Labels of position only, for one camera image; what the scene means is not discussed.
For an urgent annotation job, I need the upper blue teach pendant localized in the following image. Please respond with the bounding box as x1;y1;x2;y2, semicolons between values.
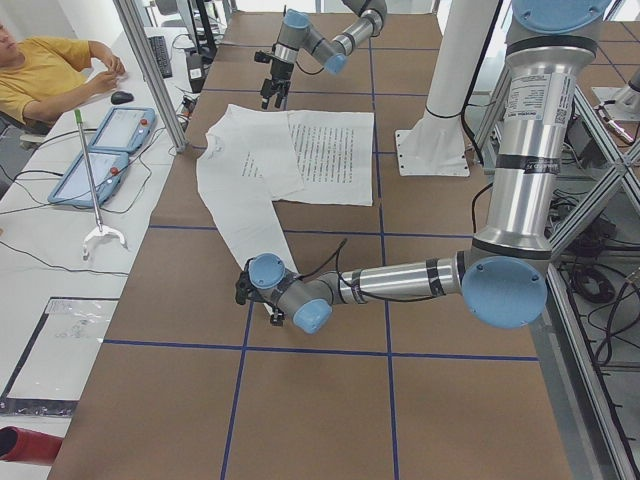
89;106;156;154

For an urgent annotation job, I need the red cylinder object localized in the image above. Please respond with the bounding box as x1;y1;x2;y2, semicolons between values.
1;426;63;466

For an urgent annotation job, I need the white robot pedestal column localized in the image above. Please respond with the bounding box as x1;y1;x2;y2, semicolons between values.
396;0;501;177

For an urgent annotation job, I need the black computer mouse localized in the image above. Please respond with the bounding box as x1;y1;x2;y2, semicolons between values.
110;90;134;105

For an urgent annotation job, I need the aluminium frame post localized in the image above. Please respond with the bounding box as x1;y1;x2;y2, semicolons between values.
113;0;188;154

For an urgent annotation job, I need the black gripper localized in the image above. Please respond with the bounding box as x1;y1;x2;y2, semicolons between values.
260;56;294;109
235;270;280;320

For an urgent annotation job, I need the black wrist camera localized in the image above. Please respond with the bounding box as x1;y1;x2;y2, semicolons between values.
254;51;272;64

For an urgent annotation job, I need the lower blue teach pendant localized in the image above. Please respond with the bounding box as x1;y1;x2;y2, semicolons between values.
47;150;131;209

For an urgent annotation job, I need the person in yellow shirt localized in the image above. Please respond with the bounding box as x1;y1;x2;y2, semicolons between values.
1;26;126;127

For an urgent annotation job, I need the white long-sleeve printed shirt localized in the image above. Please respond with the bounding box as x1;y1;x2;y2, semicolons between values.
196;104;374;270

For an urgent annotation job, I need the black keyboard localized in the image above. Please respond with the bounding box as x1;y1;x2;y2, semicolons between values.
147;35;173;79

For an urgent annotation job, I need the clear plastic bag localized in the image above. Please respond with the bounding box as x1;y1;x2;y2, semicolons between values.
1;297;118;418

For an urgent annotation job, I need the reacher grabber stick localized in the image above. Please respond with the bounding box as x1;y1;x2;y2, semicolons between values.
74;108;127;261

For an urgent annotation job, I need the blue teach pendant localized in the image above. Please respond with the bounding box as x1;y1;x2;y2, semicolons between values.
47;150;131;209
89;106;156;154

